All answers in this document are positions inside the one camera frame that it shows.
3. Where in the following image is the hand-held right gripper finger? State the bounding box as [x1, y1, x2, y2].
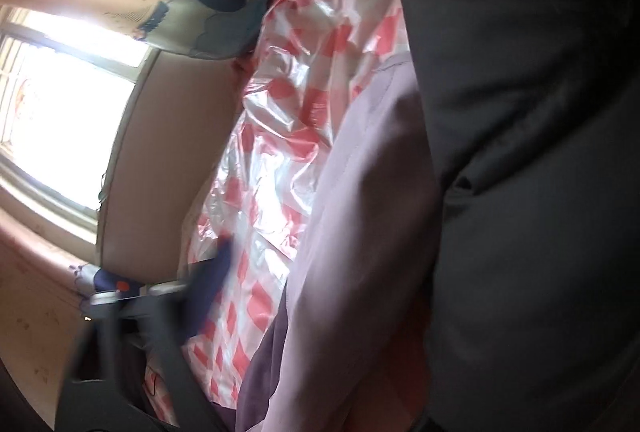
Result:
[70, 234, 236, 432]

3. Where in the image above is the lilac and brown garment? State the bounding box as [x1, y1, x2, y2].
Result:
[235, 47, 451, 432]

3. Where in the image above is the dark grey garment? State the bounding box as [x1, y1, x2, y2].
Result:
[382, 0, 640, 432]

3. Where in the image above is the blue grey bag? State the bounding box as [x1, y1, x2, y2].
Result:
[75, 262, 151, 313]

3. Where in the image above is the beige headboard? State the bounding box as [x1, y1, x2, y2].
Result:
[97, 49, 261, 285]

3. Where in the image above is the red white checkered plastic sheet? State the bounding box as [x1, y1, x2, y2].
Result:
[142, 0, 416, 418]

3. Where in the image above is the window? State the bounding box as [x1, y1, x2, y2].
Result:
[0, 7, 153, 238]

